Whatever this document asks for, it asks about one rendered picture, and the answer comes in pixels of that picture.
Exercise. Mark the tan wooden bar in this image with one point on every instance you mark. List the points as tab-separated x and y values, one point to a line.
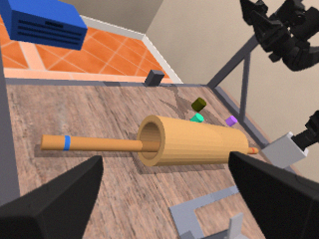
79	143

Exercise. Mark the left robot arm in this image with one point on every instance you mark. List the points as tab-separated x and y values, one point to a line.
307	56

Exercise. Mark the small turquoise cylinder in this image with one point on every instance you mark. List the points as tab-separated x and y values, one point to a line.
197	118

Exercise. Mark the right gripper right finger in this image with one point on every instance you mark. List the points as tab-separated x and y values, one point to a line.
284	205

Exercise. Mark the small purple cylinder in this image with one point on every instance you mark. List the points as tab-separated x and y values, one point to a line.
231	121

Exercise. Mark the tan paper roll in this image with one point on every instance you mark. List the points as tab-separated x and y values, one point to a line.
185	142

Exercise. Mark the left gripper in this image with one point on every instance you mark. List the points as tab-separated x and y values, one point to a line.
265	30

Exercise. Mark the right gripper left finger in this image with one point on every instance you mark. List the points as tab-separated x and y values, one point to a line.
58	209

